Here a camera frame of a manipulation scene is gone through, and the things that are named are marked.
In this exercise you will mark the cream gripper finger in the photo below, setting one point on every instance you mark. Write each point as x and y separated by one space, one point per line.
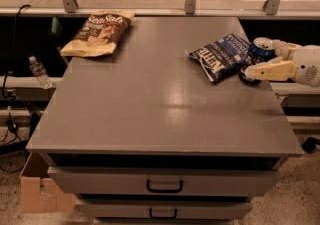
276 69
283 49

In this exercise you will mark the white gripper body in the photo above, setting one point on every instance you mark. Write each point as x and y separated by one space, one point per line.
308 64

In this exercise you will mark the blue pepsi can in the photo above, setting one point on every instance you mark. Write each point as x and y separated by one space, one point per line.
260 50

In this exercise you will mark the blue kettle chip bag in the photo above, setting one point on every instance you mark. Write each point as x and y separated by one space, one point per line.
221 58

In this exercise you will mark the brown sea salt chip bag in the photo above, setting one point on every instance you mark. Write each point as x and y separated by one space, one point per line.
99 35

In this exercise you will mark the grey drawer cabinet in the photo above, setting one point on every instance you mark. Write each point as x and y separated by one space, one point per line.
149 105

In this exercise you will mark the upper grey drawer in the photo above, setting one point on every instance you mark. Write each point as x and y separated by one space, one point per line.
163 181

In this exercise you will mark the grey drawer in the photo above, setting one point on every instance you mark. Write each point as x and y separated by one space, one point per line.
163 181
164 210

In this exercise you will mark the lower grey drawer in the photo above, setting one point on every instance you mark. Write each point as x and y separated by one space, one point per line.
164 210

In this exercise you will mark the clear plastic water bottle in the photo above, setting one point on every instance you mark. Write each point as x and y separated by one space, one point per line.
39 72

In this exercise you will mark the brown cardboard box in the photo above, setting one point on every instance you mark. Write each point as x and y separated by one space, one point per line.
39 193

